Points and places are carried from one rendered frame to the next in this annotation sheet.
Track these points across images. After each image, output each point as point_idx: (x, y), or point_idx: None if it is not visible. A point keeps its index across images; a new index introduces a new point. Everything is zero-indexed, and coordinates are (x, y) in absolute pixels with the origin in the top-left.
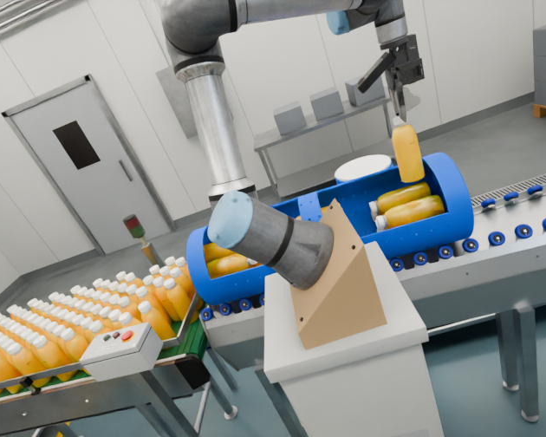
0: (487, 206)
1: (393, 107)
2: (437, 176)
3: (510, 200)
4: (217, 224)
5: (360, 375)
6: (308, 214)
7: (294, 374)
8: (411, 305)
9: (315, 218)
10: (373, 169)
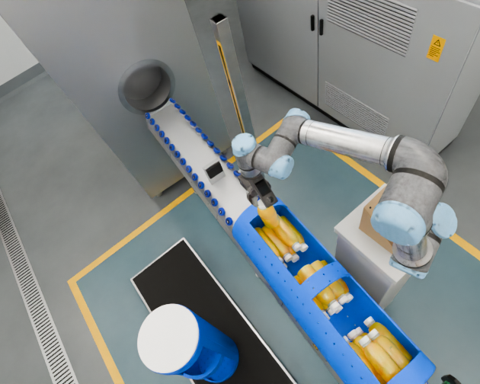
0: (232, 221)
1: (257, 203)
2: (275, 205)
3: (225, 212)
4: (452, 214)
5: None
6: (335, 272)
7: None
8: (376, 191)
9: (334, 267)
10: (179, 317)
